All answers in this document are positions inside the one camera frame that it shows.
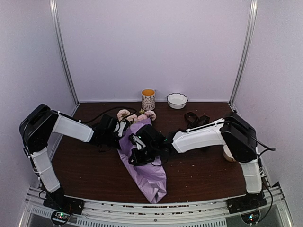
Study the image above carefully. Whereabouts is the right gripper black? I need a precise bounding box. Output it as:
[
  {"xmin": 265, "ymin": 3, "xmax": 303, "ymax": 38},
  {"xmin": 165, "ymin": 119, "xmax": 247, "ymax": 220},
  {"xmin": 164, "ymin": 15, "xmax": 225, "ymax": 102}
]
[{"xmin": 129, "ymin": 143, "xmax": 160, "ymax": 166}]

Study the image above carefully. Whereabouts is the pale pink rose stem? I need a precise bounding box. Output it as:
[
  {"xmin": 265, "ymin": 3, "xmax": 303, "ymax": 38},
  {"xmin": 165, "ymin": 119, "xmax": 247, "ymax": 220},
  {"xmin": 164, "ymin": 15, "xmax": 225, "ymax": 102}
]
[{"xmin": 117, "ymin": 109, "xmax": 138, "ymax": 123}]

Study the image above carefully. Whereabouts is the purple wrapping paper sheet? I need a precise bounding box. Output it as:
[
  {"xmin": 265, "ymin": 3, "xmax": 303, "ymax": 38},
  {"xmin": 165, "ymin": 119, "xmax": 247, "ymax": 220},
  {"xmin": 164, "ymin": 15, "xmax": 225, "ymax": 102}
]
[{"xmin": 118, "ymin": 119, "xmax": 167, "ymax": 204}]

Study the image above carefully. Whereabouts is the pink carnation stem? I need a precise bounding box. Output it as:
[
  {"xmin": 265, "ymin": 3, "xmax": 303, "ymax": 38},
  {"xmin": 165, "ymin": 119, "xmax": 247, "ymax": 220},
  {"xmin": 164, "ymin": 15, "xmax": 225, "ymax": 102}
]
[{"xmin": 137, "ymin": 109, "xmax": 157, "ymax": 121}]

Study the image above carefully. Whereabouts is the black printed ribbon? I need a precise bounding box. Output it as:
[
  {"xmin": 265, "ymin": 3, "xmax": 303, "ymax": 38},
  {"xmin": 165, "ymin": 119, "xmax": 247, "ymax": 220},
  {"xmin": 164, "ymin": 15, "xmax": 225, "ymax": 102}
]
[{"xmin": 184, "ymin": 112, "xmax": 210, "ymax": 129}]

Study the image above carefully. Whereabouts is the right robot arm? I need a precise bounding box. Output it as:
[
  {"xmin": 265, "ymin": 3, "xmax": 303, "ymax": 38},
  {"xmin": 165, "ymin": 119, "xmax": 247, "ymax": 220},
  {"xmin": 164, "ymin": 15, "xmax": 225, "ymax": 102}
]
[{"xmin": 129, "ymin": 113, "xmax": 262, "ymax": 209}]

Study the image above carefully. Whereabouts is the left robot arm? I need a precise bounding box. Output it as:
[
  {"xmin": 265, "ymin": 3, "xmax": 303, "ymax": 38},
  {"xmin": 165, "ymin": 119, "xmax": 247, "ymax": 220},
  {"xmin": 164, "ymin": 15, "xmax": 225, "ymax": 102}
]
[{"xmin": 19, "ymin": 104, "xmax": 126, "ymax": 210}]

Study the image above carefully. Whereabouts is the white scalloped bowl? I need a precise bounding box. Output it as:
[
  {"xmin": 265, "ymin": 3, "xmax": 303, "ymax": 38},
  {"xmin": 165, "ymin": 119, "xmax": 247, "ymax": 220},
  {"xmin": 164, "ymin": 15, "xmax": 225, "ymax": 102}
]
[{"xmin": 167, "ymin": 93, "xmax": 188, "ymax": 109}]

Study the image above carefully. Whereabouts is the patterned cup with orange inside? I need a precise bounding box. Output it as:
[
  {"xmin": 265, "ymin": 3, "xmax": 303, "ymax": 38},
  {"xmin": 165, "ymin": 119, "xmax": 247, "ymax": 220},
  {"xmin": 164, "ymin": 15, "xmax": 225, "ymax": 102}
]
[{"xmin": 141, "ymin": 89, "xmax": 156, "ymax": 111}]

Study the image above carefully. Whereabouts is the plain white bowl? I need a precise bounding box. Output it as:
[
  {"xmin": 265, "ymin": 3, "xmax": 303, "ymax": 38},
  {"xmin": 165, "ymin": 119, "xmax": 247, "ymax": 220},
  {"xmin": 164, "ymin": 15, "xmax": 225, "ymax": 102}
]
[{"xmin": 223, "ymin": 145, "xmax": 236, "ymax": 162}]

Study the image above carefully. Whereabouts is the left green circuit board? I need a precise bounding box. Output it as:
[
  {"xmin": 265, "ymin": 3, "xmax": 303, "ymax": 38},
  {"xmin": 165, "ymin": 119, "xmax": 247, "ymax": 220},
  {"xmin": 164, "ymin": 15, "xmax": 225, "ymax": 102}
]
[{"xmin": 51, "ymin": 211, "xmax": 71, "ymax": 225}]

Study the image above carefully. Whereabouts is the green circuit board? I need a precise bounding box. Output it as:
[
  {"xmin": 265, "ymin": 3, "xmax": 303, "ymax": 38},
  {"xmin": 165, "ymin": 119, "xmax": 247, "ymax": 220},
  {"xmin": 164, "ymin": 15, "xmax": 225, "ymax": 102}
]
[
  {"xmin": 51, "ymin": 211, "xmax": 71, "ymax": 225},
  {"xmin": 241, "ymin": 211, "xmax": 260, "ymax": 225}
]

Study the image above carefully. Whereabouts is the right green circuit board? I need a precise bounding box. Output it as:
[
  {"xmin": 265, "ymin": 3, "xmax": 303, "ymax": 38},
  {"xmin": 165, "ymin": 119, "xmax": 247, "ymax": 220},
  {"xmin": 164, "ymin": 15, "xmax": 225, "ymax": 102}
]
[{"xmin": 241, "ymin": 211, "xmax": 260, "ymax": 225}]

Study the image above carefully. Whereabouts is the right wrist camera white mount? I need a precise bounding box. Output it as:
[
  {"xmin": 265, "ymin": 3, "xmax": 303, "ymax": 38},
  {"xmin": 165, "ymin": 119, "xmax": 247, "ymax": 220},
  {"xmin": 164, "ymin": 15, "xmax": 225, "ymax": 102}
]
[{"xmin": 129, "ymin": 133, "xmax": 146, "ymax": 150}]

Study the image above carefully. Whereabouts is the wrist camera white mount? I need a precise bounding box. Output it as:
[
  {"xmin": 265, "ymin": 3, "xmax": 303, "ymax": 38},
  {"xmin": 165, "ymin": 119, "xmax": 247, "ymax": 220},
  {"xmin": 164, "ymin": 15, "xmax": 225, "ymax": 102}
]
[
  {"xmin": 129, "ymin": 133, "xmax": 146, "ymax": 150},
  {"xmin": 116, "ymin": 121, "xmax": 127, "ymax": 137}
]

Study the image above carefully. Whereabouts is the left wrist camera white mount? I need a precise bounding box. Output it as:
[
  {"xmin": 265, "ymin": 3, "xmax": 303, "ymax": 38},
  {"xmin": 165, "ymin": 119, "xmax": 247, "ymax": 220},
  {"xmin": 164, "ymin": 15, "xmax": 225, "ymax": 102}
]
[{"xmin": 116, "ymin": 121, "xmax": 127, "ymax": 137}]

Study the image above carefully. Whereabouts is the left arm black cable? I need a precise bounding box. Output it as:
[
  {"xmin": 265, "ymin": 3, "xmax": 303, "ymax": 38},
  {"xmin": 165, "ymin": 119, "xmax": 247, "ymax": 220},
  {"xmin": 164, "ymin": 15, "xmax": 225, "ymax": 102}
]
[{"xmin": 80, "ymin": 106, "xmax": 138, "ymax": 125}]

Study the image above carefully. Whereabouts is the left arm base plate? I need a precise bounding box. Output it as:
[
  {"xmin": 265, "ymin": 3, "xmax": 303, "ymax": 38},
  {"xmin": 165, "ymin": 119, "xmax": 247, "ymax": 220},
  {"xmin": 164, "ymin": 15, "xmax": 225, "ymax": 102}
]
[{"xmin": 43, "ymin": 197, "xmax": 85, "ymax": 215}]

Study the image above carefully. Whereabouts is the front aluminium rail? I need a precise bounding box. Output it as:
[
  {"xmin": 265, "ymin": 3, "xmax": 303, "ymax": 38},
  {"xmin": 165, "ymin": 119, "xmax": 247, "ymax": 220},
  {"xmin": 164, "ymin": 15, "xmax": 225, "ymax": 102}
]
[{"xmin": 17, "ymin": 187, "xmax": 294, "ymax": 227}]

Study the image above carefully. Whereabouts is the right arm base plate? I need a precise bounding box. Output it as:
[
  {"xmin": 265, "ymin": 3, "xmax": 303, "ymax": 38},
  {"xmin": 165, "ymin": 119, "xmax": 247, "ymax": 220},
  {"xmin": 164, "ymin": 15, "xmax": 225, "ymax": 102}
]
[{"xmin": 226, "ymin": 194, "xmax": 267, "ymax": 214}]

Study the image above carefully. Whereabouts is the left aluminium frame post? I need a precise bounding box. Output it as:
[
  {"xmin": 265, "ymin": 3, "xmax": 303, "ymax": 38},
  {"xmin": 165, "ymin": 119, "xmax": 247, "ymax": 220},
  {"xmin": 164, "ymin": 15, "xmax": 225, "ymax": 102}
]
[{"xmin": 49, "ymin": 0, "xmax": 80, "ymax": 105}]

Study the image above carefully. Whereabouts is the aluminium frame post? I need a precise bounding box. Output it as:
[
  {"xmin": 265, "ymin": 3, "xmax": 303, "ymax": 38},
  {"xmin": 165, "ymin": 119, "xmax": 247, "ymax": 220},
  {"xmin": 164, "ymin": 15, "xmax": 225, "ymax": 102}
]
[
  {"xmin": 229, "ymin": 0, "xmax": 258, "ymax": 109},
  {"xmin": 49, "ymin": 0, "xmax": 80, "ymax": 105}
]

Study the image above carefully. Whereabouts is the right aluminium frame post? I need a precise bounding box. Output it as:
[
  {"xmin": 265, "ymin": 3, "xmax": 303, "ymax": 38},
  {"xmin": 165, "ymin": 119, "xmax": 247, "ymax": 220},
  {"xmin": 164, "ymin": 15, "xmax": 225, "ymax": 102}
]
[{"xmin": 229, "ymin": 0, "xmax": 258, "ymax": 109}]

